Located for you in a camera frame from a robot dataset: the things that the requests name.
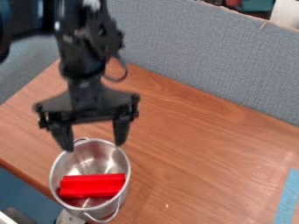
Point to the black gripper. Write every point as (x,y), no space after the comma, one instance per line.
(87,102)

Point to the red rectangular block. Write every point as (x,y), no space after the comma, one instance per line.
(89,186)

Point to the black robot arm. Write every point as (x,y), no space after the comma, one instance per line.
(90,41)

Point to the metal pot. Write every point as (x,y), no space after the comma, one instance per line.
(95,156)

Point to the grey fabric partition panel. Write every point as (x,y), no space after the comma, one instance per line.
(235,56)

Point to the blue tape strip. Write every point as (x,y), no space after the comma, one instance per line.
(285,213)

